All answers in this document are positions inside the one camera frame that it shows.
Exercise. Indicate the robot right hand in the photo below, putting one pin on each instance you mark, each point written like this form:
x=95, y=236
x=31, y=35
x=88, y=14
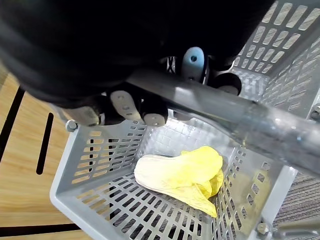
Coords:
x=75, y=45

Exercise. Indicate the grey plastic shopping basket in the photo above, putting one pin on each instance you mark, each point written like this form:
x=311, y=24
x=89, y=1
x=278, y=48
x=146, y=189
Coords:
x=140, y=205

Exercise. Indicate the yellow napa cabbage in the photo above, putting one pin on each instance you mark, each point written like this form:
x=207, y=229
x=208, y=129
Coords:
x=182, y=175

